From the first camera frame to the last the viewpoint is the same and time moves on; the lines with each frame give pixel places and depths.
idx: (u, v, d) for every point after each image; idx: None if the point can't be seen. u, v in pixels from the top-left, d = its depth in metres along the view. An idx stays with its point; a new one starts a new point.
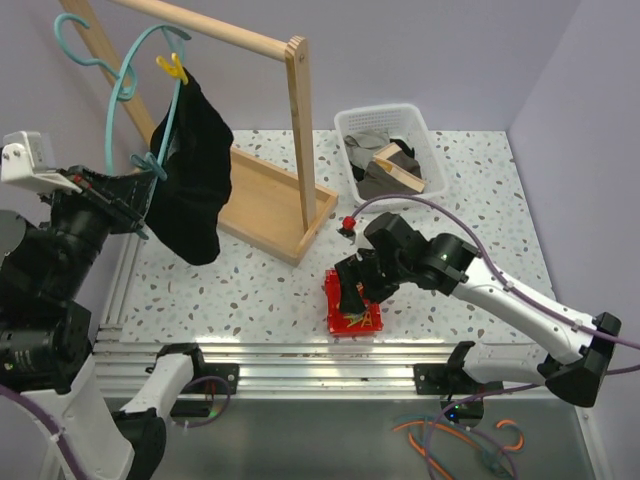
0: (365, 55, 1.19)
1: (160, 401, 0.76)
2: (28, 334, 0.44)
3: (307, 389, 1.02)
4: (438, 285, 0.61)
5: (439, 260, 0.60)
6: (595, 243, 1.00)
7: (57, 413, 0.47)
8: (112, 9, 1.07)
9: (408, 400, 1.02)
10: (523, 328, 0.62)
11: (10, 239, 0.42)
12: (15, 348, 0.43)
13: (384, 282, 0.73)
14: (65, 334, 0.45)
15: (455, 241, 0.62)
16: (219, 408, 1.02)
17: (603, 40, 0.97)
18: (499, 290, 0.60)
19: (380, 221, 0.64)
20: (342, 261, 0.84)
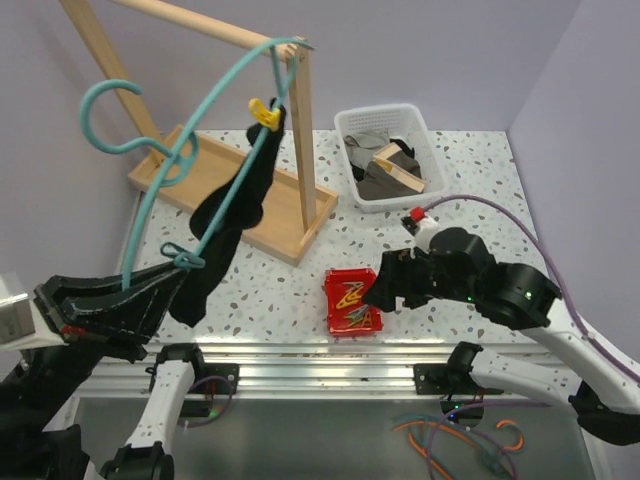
0: (365, 56, 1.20)
1: (167, 428, 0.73)
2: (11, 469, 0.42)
3: (307, 389, 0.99)
4: (512, 320, 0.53)
5: (523, 299, 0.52)
6: (594, 244, 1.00)
7: None
8: (112, 9, 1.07)
9: (408, 400, 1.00)
10: (583, 372, 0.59)
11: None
12: None
13: (429, 290, 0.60)
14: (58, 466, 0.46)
15: (533, 271, 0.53)
16: (219, 409, 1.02)
17: (602, 42, 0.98)
18: (578, 339, 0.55)
19: (453, 241, 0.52)
20: (393, 252, 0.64)
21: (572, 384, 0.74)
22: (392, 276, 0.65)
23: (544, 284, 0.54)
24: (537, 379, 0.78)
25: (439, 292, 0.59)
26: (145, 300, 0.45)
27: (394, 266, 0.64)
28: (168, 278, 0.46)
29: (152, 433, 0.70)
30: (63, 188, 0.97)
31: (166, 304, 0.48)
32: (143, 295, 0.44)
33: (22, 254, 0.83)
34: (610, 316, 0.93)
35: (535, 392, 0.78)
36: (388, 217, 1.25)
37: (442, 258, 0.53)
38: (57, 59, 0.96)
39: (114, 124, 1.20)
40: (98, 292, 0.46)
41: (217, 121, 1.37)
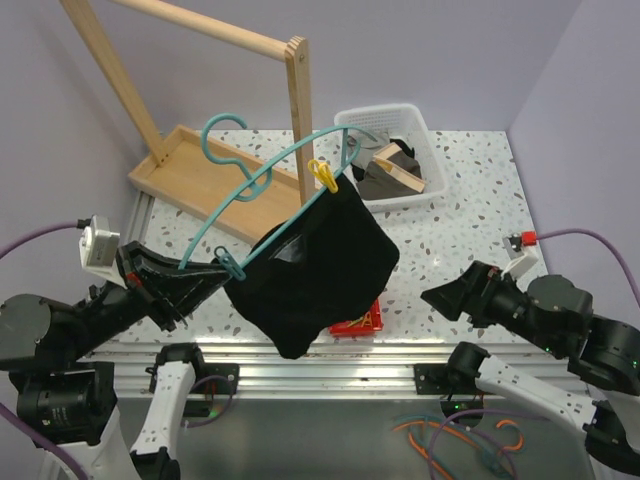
0: (365, 56, 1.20)
1: (172, 432, 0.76)
2: (63, 393, 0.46)
3: (307, 389, 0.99)
4: (610, 385, 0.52)
5: (630, 367, 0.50)
6: (592, 244, 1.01)
7: (86, 462, 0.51)
8: (112, 9, 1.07)
9: (408, 400, 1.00)
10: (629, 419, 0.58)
11: (35, 331, 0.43)
12: (52, 407, 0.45)
13: (507, 320, 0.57)
14: (95, 391, 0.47)
15: (631, 330, 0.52)
16: (220, 408, 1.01)
17: (601, 42, 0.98)
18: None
19: (561, 296, 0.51)
20: (483, 264, 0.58)
21: (586, 412, 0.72)
22: (472, 288, 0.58)
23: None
24: (548, 399, 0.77)
25: (515, 326, 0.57)
26: (193, 281, 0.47)
27: (479, 281, 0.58)
28: (215, 271, 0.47)
29: (157, 438, 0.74)
30: (64, 188, 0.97)
31: (205, 295, 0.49)
32: (191, 278, 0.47)
33: (22, 253, 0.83)
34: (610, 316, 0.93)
35: (542, 409, 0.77)
36: (388, 217, 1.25)
37: (546, 313, 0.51)
38: (57, 59, 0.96)
39: (114, 124, 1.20)
40: (164, 258, 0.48)
41: (217, 122, 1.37)
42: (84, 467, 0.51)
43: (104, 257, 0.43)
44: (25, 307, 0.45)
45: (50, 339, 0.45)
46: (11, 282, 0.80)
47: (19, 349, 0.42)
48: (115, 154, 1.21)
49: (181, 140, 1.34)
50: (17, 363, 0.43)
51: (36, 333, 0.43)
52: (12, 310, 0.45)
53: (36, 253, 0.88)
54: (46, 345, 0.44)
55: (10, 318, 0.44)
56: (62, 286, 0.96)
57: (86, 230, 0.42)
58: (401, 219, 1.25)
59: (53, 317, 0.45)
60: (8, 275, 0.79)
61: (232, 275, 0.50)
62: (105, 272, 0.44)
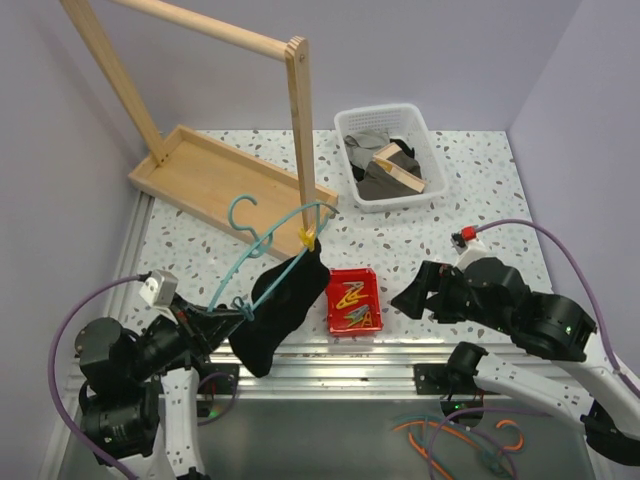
0: (365, 55, 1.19)
1: (195, 450, 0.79)
2: (120, 409, 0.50)
3: (307, 389, 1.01)
4: (549, 353, 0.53)
5: (564, 333, 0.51)
6: (590, 244, 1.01)
7: (140, 473, 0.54)
8: (111, 9, 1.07)
9: (408, 400, 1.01)
10: (612, 410, 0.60)
11: (109, 337, 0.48)
12: (113, 422, 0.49)
13: (461, 309, 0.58)
14: (147, 405, 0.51)
15: (567, 301, 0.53)
16: (220, 409, 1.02)
17: (602, 41, 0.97)
18: (609, 373, 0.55)
19: (491, 273, 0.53)
20: (433, 262, 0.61)
21: (583, 404, 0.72)
22: (425, 285, 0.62)
23: (581, 316, 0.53)
24: (545, 392, 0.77)
25: (469, 314, 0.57)
26: (217, 318, 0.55)
27: (431, 278, 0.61)
28: (232, 311, 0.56)
29: (184, 459, 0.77)
30: (65, 189, 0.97)
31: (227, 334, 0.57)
32: (216, 318, 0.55)
33: (21, 254, 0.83)
34: (610, 317, 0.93)
35: (541, 404, 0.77)
36: (388, 217, 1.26)
37: (479, 289, 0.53)
38: (57, 59, 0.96)
39: (114, 124, 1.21)
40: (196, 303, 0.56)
41: (217, 122, 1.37)
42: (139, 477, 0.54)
43: (166, 298, 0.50)
44: (99, 324, 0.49)
45: (120, 349, 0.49)
46: (9, 281, 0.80)
47: (97, 353, 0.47)
48: (115, 154, 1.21)
49: (181, 140, 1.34)
50: (93, 368, 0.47)
51: (111, 339, 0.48)
52: (90, 325, 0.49)
53: (36, 254, 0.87)
54: (116, 354, 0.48)
55: (87, 332, 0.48)
56: (61, 286, 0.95)
57: (152, 277, 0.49)
58: (401, 219, 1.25)
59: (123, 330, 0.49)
60: (6, 274, 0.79)
61: (245, 317, 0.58)
62: (166, 309, 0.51)
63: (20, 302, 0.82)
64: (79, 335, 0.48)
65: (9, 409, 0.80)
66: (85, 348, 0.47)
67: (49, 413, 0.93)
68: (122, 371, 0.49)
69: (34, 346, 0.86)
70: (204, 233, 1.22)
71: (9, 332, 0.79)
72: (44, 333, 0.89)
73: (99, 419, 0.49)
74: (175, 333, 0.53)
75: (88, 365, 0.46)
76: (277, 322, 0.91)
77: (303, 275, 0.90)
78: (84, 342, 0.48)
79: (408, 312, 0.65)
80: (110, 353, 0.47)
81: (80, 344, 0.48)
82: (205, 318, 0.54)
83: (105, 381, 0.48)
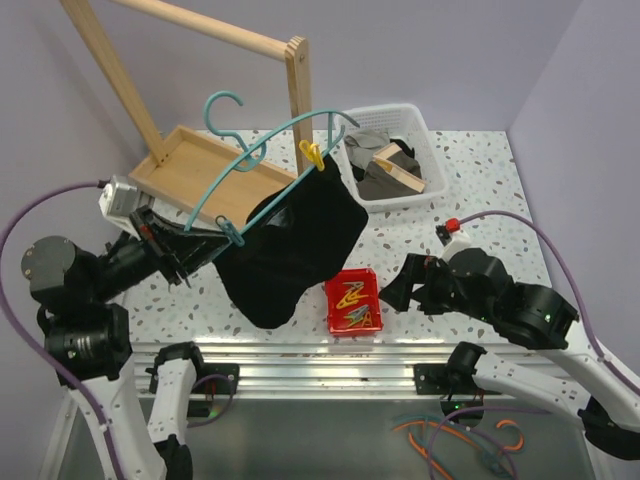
0: (365, 55, 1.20)
1: (179, 421, 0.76)
2: (86, 330, 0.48)
3: (307, 390, 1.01)
4: (531, 343, 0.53)
5: (544, 322, 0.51)
6: (590, 243, 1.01)
7: (106, 402, 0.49)
8: (111, 9, 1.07)
9: (408, 400, 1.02)
10: (603, 400, 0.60)
11: (61, 261, 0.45)
12: (78, 341, 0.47)
13: (446, 300, 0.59)
14: (115, 327, 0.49)
15: (549, 290, 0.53)
16: (219, 408, 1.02)
17: (602, 41, 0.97)
18: (593, 361, 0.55)
19: (473, 262, 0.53)
20: (419, 255, 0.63)
21: (581, 399, 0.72)
22: (412, 276, 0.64)
23: (562, 305, 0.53)
24: (543, 388, 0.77)
25: (454, 305, 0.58)
26: (198, 240, 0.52)
27: (417, 270, 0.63)
28: (216, 236, 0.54)
29: (165, 427, 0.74)
30: (65, 188, 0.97)
31: (206, 256, 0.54)
32: (195, 240, 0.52)
33: (21, 254, 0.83)
34: (610, 317, 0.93)
35: (540, 401, 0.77)
36: (388, 217, 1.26)
37: (463, 280, 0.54)
38: (57, 58, 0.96)
39: (114, 123, 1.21)
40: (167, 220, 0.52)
41: (217, 122, 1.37)
42: (103, 406, 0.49)
43: (123, 208, 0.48)
44: (49, 246, 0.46)
45: (77, 272, 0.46)
46: (9, 281, 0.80)
47: (50, 278, 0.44)
48: (115, 153, 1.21)
49: (181, 140, 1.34)
50: (49, 292, 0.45)
51: (65, 262, 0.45)
52: (38, 247, 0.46)
53: None
54: (73, 277, 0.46)
55: (36, 254, 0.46)
56: None
57: (108, 183, 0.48)
58: (401, 219, 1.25)
59: (78, 251, 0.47)
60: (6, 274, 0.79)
61: (228, 240, 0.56)
62: (122, 222, 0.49)
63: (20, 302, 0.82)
64: (27, 257, 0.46)
65: (9, 408, 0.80)
66: (35, 272, 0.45)
67: (49, 413, 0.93)
68: (80, 293, 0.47)
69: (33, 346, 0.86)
70: None
71: (9, 331, 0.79)
72: None
73: (64, 340, 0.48)
74: (141, 251, 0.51)
75: (41, 290, 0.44)
76: (283, 256, 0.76)
77: (315, 199, 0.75)
78: (34, 265, 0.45)
79: (396, 303, 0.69)
80: (64, 277, 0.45)
81: (28, 268, 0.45)
82: (181, 240, 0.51)
83: (65, 305, 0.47)
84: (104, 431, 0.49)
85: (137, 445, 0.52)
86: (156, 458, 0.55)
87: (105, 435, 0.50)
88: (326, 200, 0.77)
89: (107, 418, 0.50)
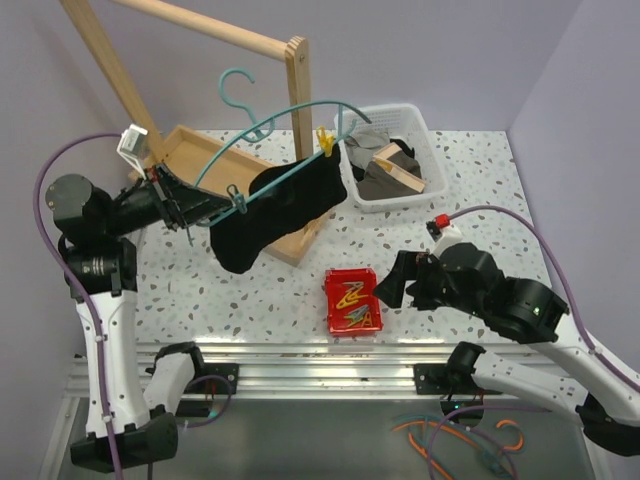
0: (365, 56, 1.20)
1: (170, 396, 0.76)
2: (103, 257, 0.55)
3: (306, 389, 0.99)
4: (520, 336, 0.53)
5: (533, 315, 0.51)
6: (591, 243, 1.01)
7: (105, 316, 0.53)
8: (111, 9, 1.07)
9: (408, 400, 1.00)
10: (600, 396, 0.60)
11: (80, 196, 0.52)
12: (94, 264, 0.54)
13: (438, 295, 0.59)
14: (125, 259, 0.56)
15: (539, 284, 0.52)
16: (219, 408, 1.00)
17: (602, 40, 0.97)
18: (585, 354, 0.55)
19: (464, 258, 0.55)
20: (408, 252, 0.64)
21: (579, 395, 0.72)
22: (404, 274, 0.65)
23: (552, 298, 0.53)
24: (543, 385, 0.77)
25: (445, 300, 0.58)
26: (202, 196, 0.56)
27: (407, 266, 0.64)
28: (220, 197, 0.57)
29: (154, 398, 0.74)
30: None
31: (206, 214, 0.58)
32: (198, 195, 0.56)
33: (20, 255, 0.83)
34: (610, 317, 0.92)
35: (539, 399, 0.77)
36: (389, 217, 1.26)
37: (453, 274, 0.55)
38: (57, 58, 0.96)
39: (114, 123, 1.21)
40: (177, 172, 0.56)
41: (217, 121, 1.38)
42: (102, 320, 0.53)
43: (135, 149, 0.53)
44: (69, 182, 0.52)
45: (92, 208, 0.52)
46: (10, 280, 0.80)
47: (70, 209, 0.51)
48: (115, 153, 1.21)
49: (181, 139, 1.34)
50: (68, 222, 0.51)
51: (83, 197, 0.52)
52: (60, 183, 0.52)
53: (36, 253, 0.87)
54: (89, 212, 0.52)
55: (58, 190, 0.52)
56: (60, 284, 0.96)
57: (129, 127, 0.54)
58: (401, 219, 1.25)
59: (94, 189, 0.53)
60: (7, 274, 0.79)
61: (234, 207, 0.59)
62: (131, 161, 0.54)
63: (20, 302, 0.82)
64: (50, 191, 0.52)
65: (9, 407, 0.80)
66: (57, 204, 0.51)
67: (49, 413, 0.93)
68: (96, 227, 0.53)
69: (33, 345, 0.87)
70: (204, 233, 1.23)
71: (10, 331, 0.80)
72: (43, 331, 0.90)
73: (82, 265, 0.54)
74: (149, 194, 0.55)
75: (64, 218, 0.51)
76: (272, 224, 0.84)
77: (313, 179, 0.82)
78: (56, 199, 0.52)
79: (389, 301, 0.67)
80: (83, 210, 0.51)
81: (52, 201, 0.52)
82: (187, 192, 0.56)
83: (83, 234, 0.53)
84: (98, 343, 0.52)
85: (127, 370, 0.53)
86: (143, 400, 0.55)
87: (98, 348, 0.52)
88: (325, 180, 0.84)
89: (104, 332, 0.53)
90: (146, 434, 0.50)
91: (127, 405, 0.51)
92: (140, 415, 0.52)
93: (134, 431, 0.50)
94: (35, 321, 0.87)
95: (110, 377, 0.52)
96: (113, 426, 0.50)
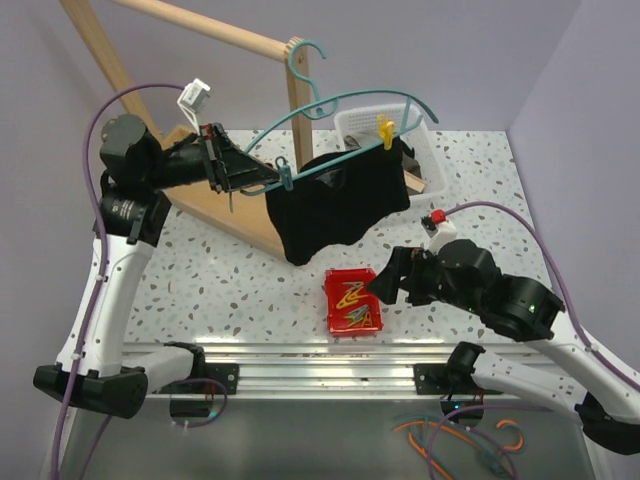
0: (364, 56, 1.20)
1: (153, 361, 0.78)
2: (133, 202, 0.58)
3: (307, 389, 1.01)
4: (516, 334, 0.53)
5: (528, 313, 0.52)
6: (590, 244, 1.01)
7: (112, 259, 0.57)
8: (110, 9, 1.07)
9: (409, 400, 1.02)
10: (599, 394, 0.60)
11: (129, 137, 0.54)
12: (123, 207, 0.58)
13: (433, 291, 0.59)
14: (152, 213, 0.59)
15: (535, 283, 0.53)
16: (219, 407, 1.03)
17: (601, 41, 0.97)
18: (581, 351, 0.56)
19: (463, 254, 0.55)
20: (404, 247, 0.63)
21: (577, 393, 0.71)
22: (398, 270, 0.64)
23: (546, 296, 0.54)
24: (542, 385, 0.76)
25: (441, 296, 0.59)
26: (250, 166, 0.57)
27: (403, 263, 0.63)
28: (268, 168, 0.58)
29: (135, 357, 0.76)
30: (65, 188, 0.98)
31: (251, 183, 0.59)
32: (248, 163, 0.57)
33: (20, 255, 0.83)
34: (610, 318, 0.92)
35: (540, 398, 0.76)
36: (388, 217, 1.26)
37: (451, 270, 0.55)
38: (57, 58, 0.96)
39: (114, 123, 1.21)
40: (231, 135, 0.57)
41: (217, 121, 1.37)
42: (109, 262, 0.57)
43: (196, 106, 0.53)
44: (127, 121, 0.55)
45: (137, 152, 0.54)
46: (10, 281, 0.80)
47: (116, 147, 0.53)
48: None
49: None
50: (111, 160, 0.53)
51: (132, 138, 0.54)
52: (119, 120, 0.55)
53: (36, 253, 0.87)
54: (133, 156, 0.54)
55: (116, 126, 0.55)
56: (60, 284, 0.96)
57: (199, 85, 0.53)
58: (401, 219, 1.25)
59: (146, 134, 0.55)
60: (7, 275, 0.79)
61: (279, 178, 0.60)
62: (188, 114, 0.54)
63: (20, 302, 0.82)
64: (108, 125, 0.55)
65: (10, 407, 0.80)
66: (109, 137, 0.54)
67: (49, 412, 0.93)
68: (135, 172, 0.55)
69: (34, 345, 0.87)
70: (204, 233, 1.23)
71: (10, 331, 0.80)
72: (43, 331, 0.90)
73: (113, 205, 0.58)
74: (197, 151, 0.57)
75: (109, 154, 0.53)
76: (324, 211, 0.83)
77: (374, 174, 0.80)
78: (110, 134, 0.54)
79: (383, 297, 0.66)
80: (127, 151, 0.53)
81: (106, 133, 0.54)
82: (237, 156, 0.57)
83: (122, 176, 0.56)
84: (97, 281, 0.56)
85: (112, 318, 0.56)
86: (118, 353, 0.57)
87: (96, 287, 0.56)
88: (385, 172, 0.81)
89: (106, 273, 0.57)
90: (105, 384, 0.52)
91: (100, 351, 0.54)
92: (107, 366, 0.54)
93: (95, 377, 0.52)
94: (36, 321, 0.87)
95: (95, 319, 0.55)
96: (79, 365, 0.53)
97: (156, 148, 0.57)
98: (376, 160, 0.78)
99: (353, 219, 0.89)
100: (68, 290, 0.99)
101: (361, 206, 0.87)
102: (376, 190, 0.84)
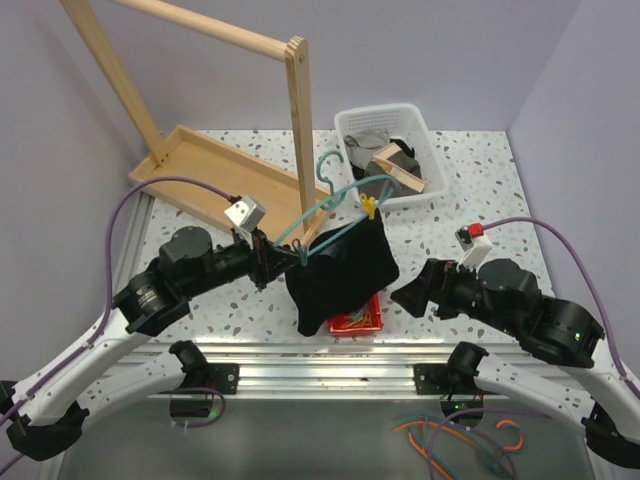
0: (365, 55, 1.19)
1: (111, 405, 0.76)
2: (160, 295, 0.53)
3: (306, 389, 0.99)
4: (556, 360, 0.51)
5: (574, 341, 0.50)
6: (590, 244, 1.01)
7: (105, 334, 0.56)
8: (110, 8, 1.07)
9: (408, 400, 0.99)
10: (615, 415, 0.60)
11: (190, 248, 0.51)
12: (146, 297, 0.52)
13: (465, 308, 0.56)
14: (163, 314, 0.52)
15: (576, 307, 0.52)
16: (219, 408, 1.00)
17: (602, 40, 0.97)
18: (616, 379, 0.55)
19: (506, 276, 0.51)
20: (437, 260, 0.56)
21: (584, 407, 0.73)
22: (430, 284, 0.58)
23: (589, 322, 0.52)
24: (546, 395, 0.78)
25: (474, 315, 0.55)
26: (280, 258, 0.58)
27: (435, 277, 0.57)
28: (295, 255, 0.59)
29: (96, 396, 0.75)
30: (64, 188, 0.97)
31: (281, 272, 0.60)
32: (279, 255, 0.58)
33: (20, 256, 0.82)
34: (611, 318, 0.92)
35: (544, 407, 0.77)
36: (388, 217, 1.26)
37: (493, 292, 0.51)
38: (57, 58, 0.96)
39: (114, 123, 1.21)
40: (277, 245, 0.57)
41: (217, 121, 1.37)
42: (101, 335, 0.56)
43: (250, 225, 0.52)
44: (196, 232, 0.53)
45: (190, 264, 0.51)
46: (10, 281, 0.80)
47: (175, 251, 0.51)
48: (115, 153, 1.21)
49: (181, 139, 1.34)
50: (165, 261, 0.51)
51: (189, 251, 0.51)
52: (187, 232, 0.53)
53: (35, 254, 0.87)
54: (184, 265, 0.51)
55: (181, 236, 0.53)
56: (60, 284, 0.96)
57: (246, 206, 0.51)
58: (401, 219, 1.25)
59: (203, 256, 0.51)
60: (7, 274, 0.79)
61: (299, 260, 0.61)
62: (245, 234, 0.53)
63: (20, 301, 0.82)
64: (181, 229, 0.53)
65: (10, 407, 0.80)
66: (178, 239, 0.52)
67: None
68: (177, 277, 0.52)
69: (34, 344, 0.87)
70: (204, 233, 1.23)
71: (10, 331, 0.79)
72: (43, 332, 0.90)
73: (136, 289, 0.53)
74: (245, 255, 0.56)
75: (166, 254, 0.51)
76: (329, 278, 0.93)
77: (363, 241, 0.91)
78: (176, 239, 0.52)
79: (411, 309, 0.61)
80: (178, 260, 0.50)
81: (177, 234, 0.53)
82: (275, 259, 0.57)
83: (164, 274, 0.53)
84: (81, 345, 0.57)
85: (72, 384, 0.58)
86: (63, 407, 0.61)
87: (78, 348, 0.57)
88: (370, 234, 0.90)
89: (94, 343, 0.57)
90: (29, 433, 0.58)
91: (41, 406, 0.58)
92: (42, 417, 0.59)
93: (22, 425, 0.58)
94: (36, 321, 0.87)
95: (58, 375, 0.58)
96: (23, 404, 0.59)
97: (212, 265, 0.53)
98: (363, 229, 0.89)
99: (353, 285, 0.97)
100: (68, 290, 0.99)
101: (359, 272, 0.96)
102: (365, 252, 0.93)
